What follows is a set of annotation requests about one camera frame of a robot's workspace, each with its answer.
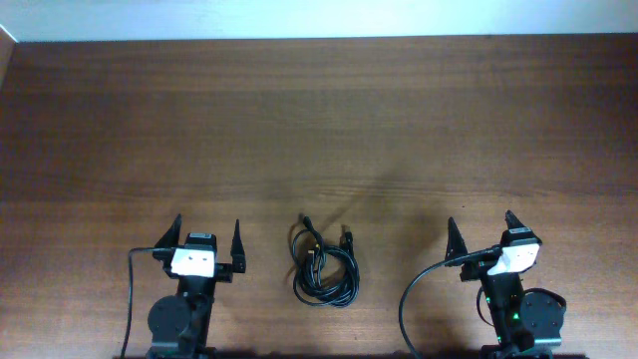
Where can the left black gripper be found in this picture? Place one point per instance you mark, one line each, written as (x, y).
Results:
(222, 270)

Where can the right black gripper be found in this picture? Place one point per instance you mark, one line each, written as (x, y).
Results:
(475, 268)

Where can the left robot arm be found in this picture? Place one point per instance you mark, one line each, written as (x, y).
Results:
(179, 322)

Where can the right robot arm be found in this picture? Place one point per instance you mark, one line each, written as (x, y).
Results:
(527, 322)

